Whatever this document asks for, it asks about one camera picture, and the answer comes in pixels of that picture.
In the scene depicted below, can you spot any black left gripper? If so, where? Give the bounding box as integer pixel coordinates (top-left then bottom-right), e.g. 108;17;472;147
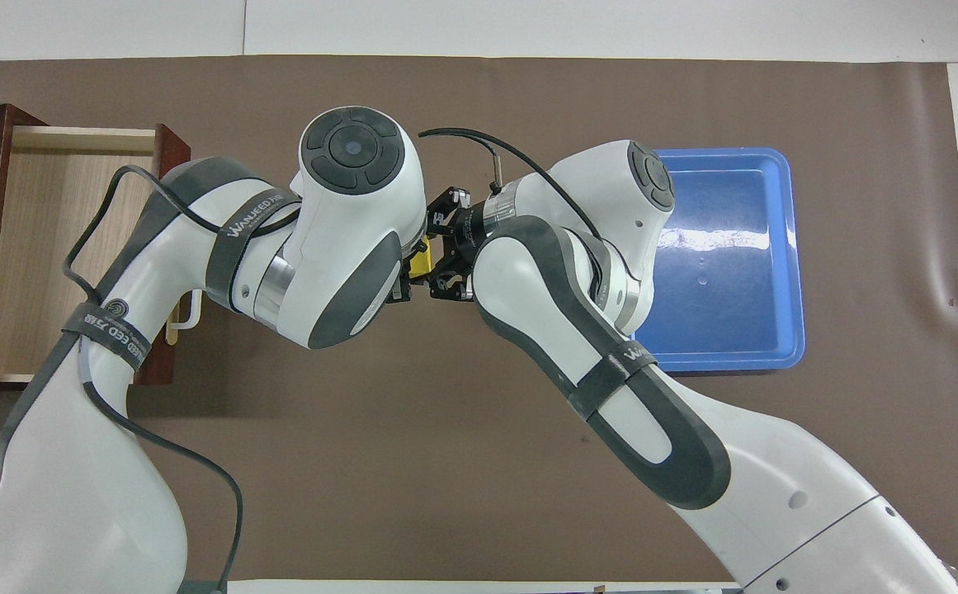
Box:
386;262;473;305

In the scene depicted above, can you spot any yellow cube block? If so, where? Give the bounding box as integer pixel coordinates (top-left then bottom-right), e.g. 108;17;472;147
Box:
408;238;435;282

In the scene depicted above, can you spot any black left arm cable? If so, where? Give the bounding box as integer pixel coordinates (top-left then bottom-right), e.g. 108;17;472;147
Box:
61;164;306;594

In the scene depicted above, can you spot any white drawer handle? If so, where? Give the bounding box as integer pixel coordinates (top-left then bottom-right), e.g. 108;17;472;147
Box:
167;289;201;344

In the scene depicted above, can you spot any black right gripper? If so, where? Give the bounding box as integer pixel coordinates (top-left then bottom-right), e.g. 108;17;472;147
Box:
425;186;498;286

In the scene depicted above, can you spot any blue plastic tray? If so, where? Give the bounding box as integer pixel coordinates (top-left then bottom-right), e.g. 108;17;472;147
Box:
632;148;806;373

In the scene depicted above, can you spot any brown paper table mat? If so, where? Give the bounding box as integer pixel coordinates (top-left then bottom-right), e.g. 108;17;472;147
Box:
0;55;958;583

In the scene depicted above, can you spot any wooden drawer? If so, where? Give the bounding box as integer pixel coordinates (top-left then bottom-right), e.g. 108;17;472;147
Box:
0;124;201;389

